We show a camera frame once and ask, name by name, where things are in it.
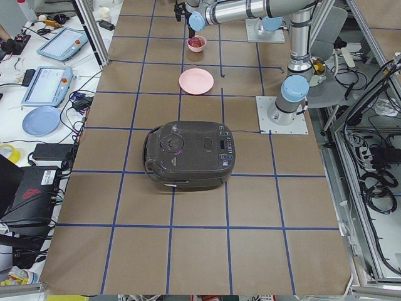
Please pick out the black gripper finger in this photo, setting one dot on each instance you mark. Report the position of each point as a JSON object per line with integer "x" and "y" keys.
{"x": 191, "y": 32}

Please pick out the light blue plate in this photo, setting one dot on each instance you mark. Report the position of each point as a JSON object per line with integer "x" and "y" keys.
{"x": 41, "y": 121}

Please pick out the black computer box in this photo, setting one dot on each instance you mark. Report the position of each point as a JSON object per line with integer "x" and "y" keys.
{"x": 28, "y": 193}

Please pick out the red apple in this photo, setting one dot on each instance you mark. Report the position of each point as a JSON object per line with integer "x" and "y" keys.
{"x": 195, "y": 42}

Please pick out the near blue teach pendant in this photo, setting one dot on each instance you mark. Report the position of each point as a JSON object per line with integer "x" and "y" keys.
{"x": 48, "y": 87}

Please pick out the far blue teach pendant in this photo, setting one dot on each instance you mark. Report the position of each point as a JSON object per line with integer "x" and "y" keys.
{"x": 65, "y": 44}

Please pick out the steel bowl on chair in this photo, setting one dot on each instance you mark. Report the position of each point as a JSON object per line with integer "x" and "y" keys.
{"x": 319, "y": 73}

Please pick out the pink plate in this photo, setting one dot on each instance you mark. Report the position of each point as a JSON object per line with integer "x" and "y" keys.
{"x": 196, "y": 81}

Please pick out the dark grey rice cooker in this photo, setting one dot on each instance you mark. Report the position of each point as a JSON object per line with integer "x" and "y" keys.
{"x": 189, "y": 154}

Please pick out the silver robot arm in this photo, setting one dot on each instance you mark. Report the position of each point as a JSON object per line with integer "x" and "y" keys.
{"x": 270, "y": 29}
{"x": 278, "y": 63}

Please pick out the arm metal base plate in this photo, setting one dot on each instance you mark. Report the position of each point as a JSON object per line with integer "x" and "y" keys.
{"x": 274, "y": 121}
{"x": 252, "y": 31}

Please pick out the black power adapter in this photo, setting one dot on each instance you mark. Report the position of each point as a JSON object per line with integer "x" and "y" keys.
{"x": 51, "y": 152}

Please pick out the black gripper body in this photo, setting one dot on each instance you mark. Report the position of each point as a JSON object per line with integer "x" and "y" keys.
{"x": 190, "y": 32}

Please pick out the aluminium frame post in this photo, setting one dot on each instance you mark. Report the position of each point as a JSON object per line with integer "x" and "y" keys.
{"x": 87, "y": 20}

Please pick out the blue teach pendant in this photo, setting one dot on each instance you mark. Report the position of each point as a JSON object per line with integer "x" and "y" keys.
{"x": 48, "y": 87}
{"x": 65, "y": 44}

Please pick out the yellow tape roll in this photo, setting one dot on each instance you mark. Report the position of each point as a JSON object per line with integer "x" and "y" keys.
{"x": 10, "y": 153}

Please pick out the small pink bowl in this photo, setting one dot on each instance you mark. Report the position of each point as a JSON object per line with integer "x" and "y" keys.
{"x": 198, "y": 50}

